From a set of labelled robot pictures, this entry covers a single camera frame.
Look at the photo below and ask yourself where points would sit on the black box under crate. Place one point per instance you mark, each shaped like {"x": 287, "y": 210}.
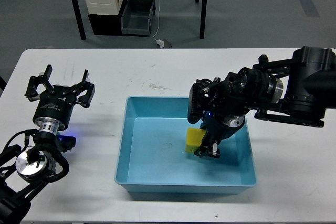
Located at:
{"x": 107, "y": 25}

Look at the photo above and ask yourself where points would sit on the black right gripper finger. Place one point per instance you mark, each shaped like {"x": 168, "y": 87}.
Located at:
{"x": 208, "y": 147}

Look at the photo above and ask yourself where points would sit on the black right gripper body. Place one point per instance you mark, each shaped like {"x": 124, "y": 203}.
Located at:
{"x": 219, "y": 128}

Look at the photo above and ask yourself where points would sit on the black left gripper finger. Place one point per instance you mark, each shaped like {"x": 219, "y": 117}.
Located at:
{"x": 34, "y": 81}
{"x": 83, "y": 92}

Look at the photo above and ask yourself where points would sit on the black table leg left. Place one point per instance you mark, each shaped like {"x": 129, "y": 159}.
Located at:
{"x": 78, "y": 18}

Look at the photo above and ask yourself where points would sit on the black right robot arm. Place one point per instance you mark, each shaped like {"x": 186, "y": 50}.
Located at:
{"x": 294, "y": 91}

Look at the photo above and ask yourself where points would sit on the dark grey storage bin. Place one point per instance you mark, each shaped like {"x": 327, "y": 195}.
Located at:
{"x": 137, "y": 17}

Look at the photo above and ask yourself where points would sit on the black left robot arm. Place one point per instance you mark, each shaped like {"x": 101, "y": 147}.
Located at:
{"x": 27, "y": 170}

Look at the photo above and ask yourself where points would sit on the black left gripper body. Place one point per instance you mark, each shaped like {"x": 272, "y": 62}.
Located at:
{"x": 57, "y": 105}

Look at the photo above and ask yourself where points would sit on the yellow block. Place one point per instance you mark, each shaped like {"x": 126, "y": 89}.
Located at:
{"x": 193, "y": 139}

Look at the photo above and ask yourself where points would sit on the white power adapter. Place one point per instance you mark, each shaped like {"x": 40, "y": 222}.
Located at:
{"x": 160, "y": 43}

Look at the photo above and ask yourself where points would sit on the light blue plastic box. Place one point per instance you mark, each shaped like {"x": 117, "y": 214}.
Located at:
{"x": 153, "y": 159}

